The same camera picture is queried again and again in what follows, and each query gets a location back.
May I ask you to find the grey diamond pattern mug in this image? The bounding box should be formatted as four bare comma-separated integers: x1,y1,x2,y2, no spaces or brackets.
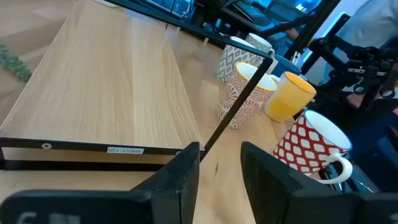
216,36,265,85

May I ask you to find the yellow mug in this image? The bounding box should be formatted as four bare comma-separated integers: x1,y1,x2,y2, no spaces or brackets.
264,71,317,123

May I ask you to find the person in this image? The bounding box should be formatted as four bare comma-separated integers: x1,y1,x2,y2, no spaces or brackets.
320,0,398,82

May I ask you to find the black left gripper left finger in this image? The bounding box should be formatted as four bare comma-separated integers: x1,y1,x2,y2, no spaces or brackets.
0,141,201,224

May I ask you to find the black station frame bar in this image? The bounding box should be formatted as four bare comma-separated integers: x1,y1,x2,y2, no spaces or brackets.
282,0,342,60

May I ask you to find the dark blue mug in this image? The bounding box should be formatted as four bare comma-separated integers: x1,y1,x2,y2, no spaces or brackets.
273,55,302,78

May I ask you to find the red mug with white diamonds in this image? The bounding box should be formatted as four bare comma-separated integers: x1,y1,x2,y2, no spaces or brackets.
272,109,354,185

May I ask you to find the orange floral pattern mug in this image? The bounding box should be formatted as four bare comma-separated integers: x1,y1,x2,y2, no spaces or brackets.
217,61,278,130

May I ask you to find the person's hand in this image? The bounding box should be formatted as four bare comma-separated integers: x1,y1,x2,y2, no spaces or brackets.
285,27,300,41

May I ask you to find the black keyboard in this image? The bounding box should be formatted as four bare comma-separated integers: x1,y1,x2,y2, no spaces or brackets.
234,2,272,26

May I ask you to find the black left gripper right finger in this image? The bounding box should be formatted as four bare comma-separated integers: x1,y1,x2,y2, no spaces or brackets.
240,141,398,224

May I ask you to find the wooden shelf with black frame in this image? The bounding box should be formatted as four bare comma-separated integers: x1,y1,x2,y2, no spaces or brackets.
0,0,274,172

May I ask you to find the green artificial trailing plant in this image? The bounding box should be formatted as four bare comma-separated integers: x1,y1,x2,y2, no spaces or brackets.
0,42,33,83

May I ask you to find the grey fine pattern mug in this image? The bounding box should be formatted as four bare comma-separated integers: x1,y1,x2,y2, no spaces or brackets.
245,32,276,58

